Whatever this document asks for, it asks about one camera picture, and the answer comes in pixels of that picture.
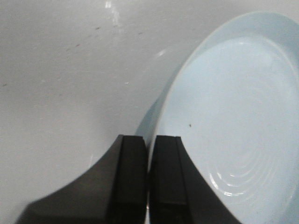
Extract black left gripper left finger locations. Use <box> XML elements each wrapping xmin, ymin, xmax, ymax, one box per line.
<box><xmin>17</xmin><ymin>135</ymin><xmax>148</xmax><ymax>224</ymax></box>

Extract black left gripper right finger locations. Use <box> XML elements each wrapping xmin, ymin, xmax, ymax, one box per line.
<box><xmin>149</xmin><ymin>135</ymin><xmax>239</xmax><ymax>224</ymax></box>

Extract light blue round plate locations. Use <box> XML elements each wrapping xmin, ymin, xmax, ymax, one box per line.
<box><xmin>136</xmin><ymin>12</ymin><xmax>299</xmax><ymax>224</ymax></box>

